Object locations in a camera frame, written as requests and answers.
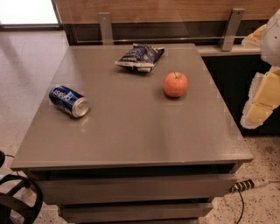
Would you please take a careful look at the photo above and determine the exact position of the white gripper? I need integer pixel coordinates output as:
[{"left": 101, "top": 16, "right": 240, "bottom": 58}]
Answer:
[{"left": 240, "top": 9, "right": 280, "bottom": 130}]

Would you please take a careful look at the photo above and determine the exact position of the blue pepsi can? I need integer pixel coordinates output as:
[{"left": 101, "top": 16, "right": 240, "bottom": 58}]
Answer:
[{"left": 49, "top": 86, "right": 90, "bottom": 118}]

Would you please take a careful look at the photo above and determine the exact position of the red apple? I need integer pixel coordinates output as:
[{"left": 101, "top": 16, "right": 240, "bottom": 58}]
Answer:
[{"left": 164, "top": 72, "right": 188, "bottom": 98}]

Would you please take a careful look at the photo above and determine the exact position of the blue chip bag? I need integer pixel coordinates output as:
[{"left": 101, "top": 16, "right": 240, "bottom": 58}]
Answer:
[{"left": 115, "top": 44, "right": 165, "bottom": 73}]

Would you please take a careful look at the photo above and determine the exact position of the grey drawer cabinet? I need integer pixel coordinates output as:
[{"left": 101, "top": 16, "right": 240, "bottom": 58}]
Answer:
[{"left": 11, "top": 44, "right": 253, "bottom": 224}]

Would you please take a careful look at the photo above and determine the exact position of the black chair base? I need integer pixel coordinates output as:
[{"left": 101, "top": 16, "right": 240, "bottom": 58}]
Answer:
[{"left": 0, "top": 150, "right": 44, "bottom": 224}]

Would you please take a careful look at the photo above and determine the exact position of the metal rail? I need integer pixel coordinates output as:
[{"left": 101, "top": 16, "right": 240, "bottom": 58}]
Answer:
[{"left": 76, "top": 36, "right": 245, "bottom": 45}]

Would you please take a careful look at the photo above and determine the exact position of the right metal bracket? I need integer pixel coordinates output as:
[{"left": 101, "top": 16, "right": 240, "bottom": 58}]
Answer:
[{"left": 219, "top": 8, "right": 245, "bottom": 52}]

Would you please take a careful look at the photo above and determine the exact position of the metal bracket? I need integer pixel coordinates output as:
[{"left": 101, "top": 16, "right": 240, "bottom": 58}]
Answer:
[
  {"left": 98, "top": 12, "right": 114, "bottom": 45},
  {"left": 219, "top": 8, "right": 245, "bottom": 52}
]

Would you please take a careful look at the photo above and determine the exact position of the black floor cable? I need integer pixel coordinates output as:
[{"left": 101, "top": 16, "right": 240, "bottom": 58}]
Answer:
[{"left": 234, "top": 189, "right": 245, "bottom": 224}]

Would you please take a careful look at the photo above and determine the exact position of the left metal bracket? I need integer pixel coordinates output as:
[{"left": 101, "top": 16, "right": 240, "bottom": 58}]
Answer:
[{"left": 98, "top": 12, "right": 114, "bottom": 45}]

